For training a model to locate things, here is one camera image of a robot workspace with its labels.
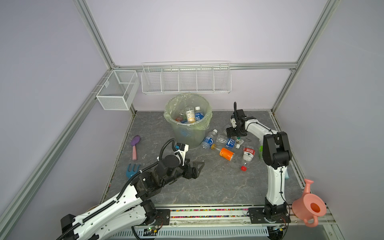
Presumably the clear square bottle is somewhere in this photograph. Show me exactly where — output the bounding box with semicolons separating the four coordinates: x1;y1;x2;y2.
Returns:
224;125;232;133

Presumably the white label milky bottle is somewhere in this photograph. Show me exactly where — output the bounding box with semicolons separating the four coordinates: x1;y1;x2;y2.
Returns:
185;107;196;123

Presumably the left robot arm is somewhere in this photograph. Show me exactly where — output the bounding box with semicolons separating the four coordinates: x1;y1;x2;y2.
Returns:
58;155;205;240

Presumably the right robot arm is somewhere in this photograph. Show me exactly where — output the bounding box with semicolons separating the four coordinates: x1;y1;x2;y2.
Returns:
226;109;292;224

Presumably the green mesh trash bin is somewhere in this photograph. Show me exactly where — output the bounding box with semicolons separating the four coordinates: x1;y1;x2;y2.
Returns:
164;93;213;148

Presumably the orange label juice bottle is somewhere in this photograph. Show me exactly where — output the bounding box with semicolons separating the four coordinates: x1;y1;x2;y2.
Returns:
211;144;235;161

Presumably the red label bottle red cap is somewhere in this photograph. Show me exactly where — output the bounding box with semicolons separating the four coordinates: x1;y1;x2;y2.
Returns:
241;145;256;172

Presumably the green label bottle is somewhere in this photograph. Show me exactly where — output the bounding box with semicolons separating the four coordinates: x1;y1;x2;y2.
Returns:
259;146;263;160

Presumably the blue yellow garden fork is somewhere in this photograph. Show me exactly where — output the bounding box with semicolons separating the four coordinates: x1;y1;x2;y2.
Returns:
126;164;141;179

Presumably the purple pink brush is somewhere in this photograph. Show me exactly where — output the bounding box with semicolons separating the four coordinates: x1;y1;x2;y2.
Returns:
131;135;141;161

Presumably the small white mesh basket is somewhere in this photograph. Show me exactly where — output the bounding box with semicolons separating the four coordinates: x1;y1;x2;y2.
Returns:
96;70;140;111

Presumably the pink watering can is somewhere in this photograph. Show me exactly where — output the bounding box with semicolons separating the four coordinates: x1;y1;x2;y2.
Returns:
292;179;327;228

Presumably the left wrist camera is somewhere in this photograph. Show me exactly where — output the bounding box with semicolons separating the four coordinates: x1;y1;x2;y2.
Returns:
174;143;189;166

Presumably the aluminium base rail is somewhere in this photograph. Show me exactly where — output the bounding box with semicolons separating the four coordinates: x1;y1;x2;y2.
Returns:
149;204;337;229

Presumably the long white wire shelf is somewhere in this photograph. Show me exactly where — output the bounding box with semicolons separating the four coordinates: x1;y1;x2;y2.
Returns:
141;61;232;95

